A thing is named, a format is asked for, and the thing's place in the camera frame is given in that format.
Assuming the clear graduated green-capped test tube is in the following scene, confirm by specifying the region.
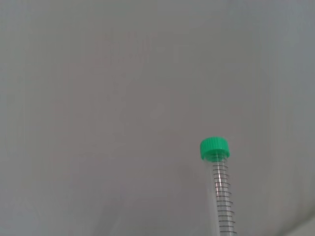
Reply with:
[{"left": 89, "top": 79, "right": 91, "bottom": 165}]
[{"left": 199, "top": 137, "right": 238, "bottom": 236}]

